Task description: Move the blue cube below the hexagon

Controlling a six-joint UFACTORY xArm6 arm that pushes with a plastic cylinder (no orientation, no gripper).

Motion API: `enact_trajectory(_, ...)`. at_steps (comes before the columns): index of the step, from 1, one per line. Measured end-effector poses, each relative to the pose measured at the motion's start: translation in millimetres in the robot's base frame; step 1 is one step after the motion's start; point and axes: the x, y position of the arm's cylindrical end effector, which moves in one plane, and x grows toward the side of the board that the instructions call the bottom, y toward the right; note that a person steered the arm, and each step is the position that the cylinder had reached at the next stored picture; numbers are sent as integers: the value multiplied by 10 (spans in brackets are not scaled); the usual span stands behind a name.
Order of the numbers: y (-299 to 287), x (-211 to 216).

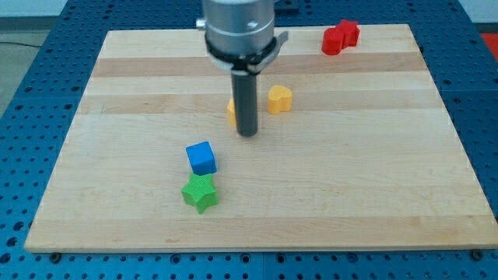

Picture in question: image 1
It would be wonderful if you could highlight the red star block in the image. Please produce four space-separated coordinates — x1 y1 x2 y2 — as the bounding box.
336 19 360 49

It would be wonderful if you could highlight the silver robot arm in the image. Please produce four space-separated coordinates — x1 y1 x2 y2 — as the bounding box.
198 0 281 75

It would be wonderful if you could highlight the blue cube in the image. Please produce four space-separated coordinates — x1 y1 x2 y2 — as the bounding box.
185 142 217 176

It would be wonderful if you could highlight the green star block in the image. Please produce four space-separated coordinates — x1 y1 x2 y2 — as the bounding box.
181 173 218 214

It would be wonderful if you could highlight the yellow heart block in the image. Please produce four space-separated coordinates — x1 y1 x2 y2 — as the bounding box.
268 86 293 114

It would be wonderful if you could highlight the black clamp ring with lever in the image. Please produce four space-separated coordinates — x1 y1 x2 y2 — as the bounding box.
205 30 289 75

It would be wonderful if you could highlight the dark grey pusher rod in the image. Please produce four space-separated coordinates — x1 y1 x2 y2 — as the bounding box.
231 74 258 137

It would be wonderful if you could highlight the wooden board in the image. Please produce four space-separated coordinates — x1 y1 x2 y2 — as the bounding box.
25 24 497 253

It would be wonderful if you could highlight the yellow hexagon block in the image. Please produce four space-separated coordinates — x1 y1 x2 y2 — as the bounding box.
226 99 237 126

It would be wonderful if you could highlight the red cylinder block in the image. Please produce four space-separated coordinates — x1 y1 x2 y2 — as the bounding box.
321 27 345 55

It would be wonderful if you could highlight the blue perforated table plate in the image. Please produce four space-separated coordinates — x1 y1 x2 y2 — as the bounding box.
1 1 497 279

